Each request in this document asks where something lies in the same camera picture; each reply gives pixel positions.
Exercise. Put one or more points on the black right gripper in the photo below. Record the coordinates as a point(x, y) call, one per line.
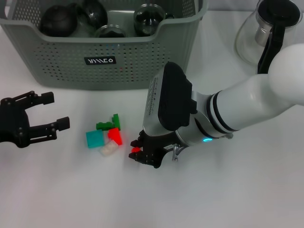
point(154, 147)

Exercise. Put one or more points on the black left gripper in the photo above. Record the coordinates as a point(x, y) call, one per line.
point(14, 123)

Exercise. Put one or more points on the small red notched brick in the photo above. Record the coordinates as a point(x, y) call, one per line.
point(135, 149)

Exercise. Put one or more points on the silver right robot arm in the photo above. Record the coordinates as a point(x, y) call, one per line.
point(237, 107)

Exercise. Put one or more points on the grey-green perforated storage bin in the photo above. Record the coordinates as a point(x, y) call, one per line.
point(118, 61)

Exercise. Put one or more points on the orange-red wedge toy brick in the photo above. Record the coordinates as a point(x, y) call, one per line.
point(115, 135)

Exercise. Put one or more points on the white toy brick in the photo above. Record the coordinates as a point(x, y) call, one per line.
point(108, 149)

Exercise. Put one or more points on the dark green toy brick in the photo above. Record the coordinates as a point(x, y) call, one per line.
point(103, 125)

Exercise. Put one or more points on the teal square toy plate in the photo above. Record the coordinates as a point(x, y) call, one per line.
point(95, 139)

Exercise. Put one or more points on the dark clay teapot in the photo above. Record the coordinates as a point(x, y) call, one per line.
point(58, 22)

